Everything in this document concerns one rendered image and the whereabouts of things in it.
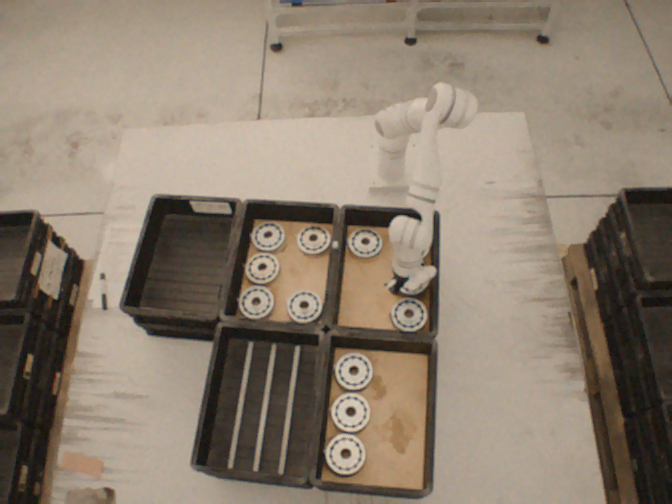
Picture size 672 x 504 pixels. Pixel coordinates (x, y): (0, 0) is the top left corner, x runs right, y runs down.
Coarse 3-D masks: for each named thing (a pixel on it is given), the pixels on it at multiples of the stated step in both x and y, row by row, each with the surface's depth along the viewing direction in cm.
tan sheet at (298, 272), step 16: (256, 224) 174; (288, 224) 173; (304, 224) 173; (320, 224) 173; (288, 240) 171; (288, 256) 168; (304, 256) 168; (288, 272) 166; (304, 272) 165; (320, 272) 165; (272, 288) 163; (288, 288) 163; (304, 288) 163; (320, 288) 163; (256, 304) 161; (288, 320) 158; (320, 320) 158
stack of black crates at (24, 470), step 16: (0, 432) 201; (16, 432) 201; (32, 432) 200; (48, 432) 211; (0, 448) 198; (16, 448) 188; (32, 448) 198; (0, 464) 195; (16, 464) 186; (32, 464) 196; (0, 480) 192; (16, 480) 187; (32, 480) 197; (0, 496) 189; (16, 496) 185; (32, 496) 195
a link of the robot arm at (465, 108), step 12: (456, 96) 121; (468, 96) 122; (408, 108) 142; (420, 108) 139; (456, 108) 121; (468, 108) 122; (408, 120) 142; (420, 120) 139; (456, 120) 123; (468, 120) 123; (420, 132) 145
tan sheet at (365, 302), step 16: (384, 240) 169; (384, 256) 167; (352, 272) 165; (368, 272) 164; (384, 272) 164; (352, 288) 162; (368, 288) 162; (384, 288) 162; (352, 304) 160; (368, 304) 159; (384, 304) 159; (352, 320) 157; (368, 320) 157; (384, 320) 157
